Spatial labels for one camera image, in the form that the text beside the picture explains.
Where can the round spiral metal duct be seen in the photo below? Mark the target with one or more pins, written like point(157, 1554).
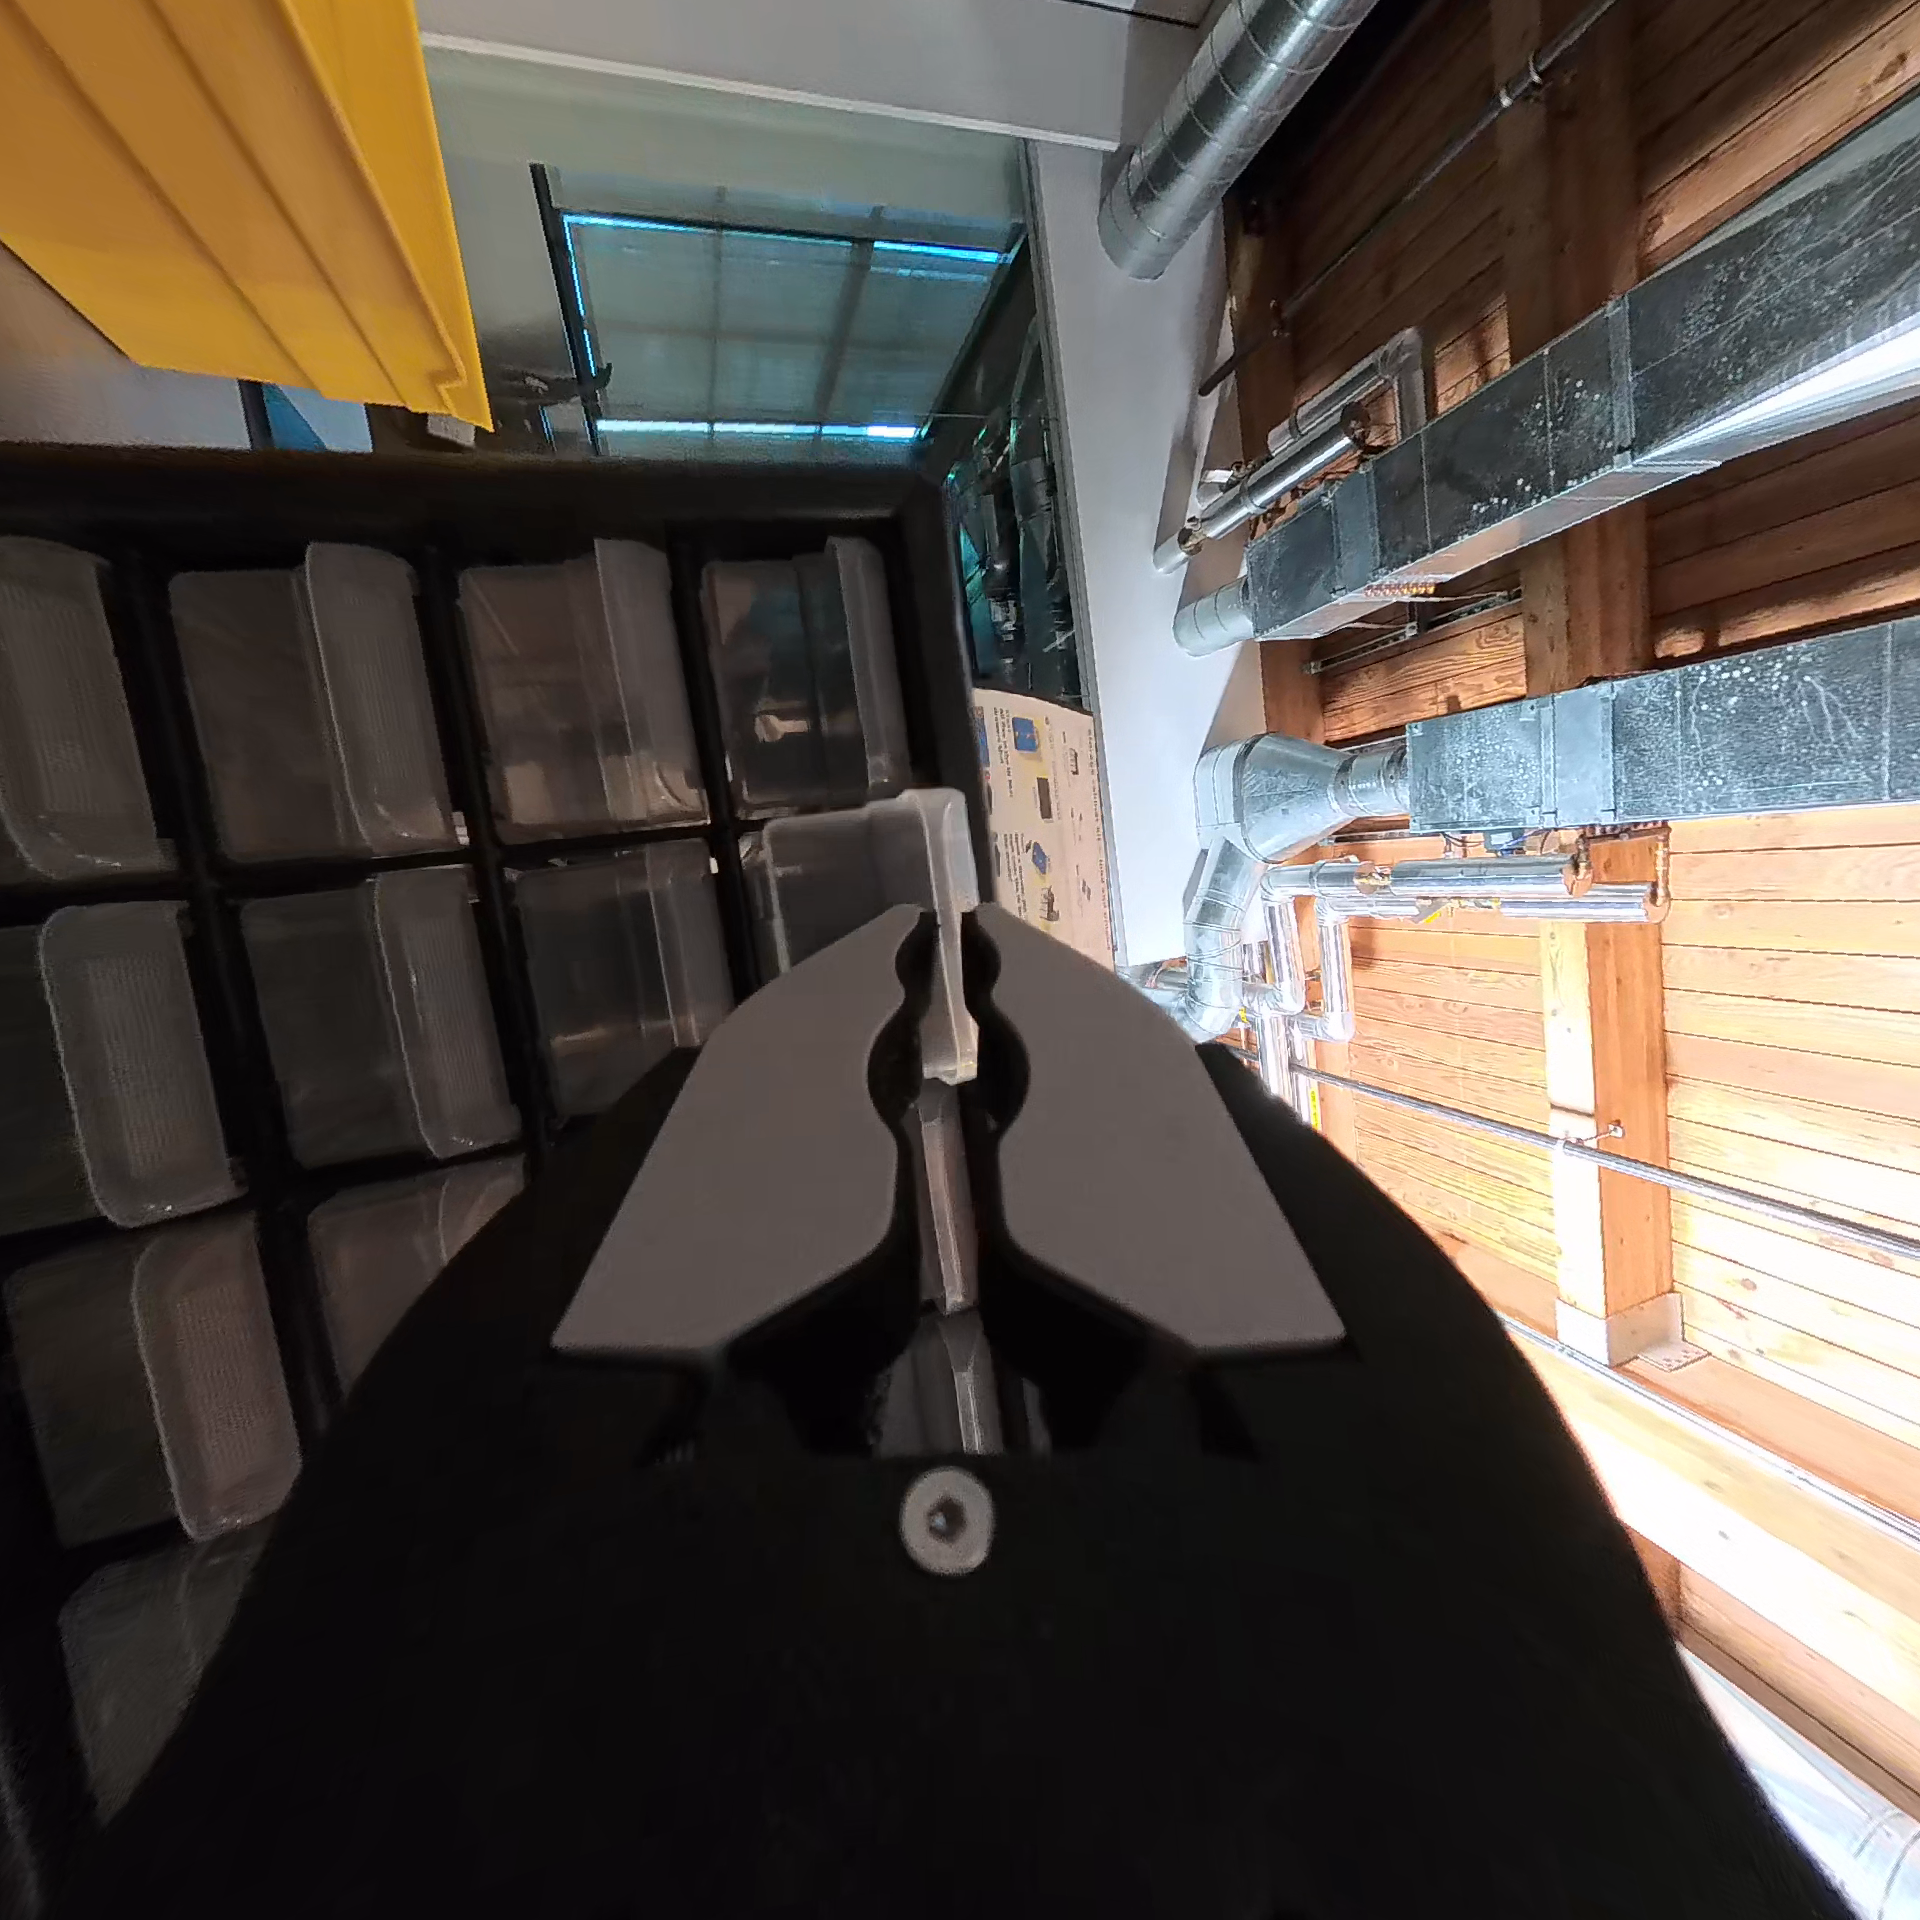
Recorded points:
point(1213, 136)

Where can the grid of clear drawers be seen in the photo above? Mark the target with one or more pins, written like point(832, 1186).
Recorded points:
point(300, 705)

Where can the instruction poster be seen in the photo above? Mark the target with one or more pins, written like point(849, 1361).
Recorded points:
point(1050, 810)

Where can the yellow plastic bin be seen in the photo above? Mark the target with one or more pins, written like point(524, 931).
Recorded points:
point(225, 164)

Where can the rectangular metal duct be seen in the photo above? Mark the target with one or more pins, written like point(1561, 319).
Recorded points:
point(1680, 734)
point(1499, 450)

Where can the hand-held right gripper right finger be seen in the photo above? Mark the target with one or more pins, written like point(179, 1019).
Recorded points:
point(1141, 1170)

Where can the black drawer cabinet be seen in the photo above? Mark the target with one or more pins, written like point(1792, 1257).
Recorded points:
point(451, 503)

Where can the ribbed metal duct elbow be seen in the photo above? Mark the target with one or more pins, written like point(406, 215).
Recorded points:
point(1276, 796)

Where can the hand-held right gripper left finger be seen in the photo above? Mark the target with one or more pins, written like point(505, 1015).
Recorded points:
point(733, 1185)

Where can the silver insulated pipe run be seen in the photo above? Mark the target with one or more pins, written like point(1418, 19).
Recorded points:
point(1499, 896)

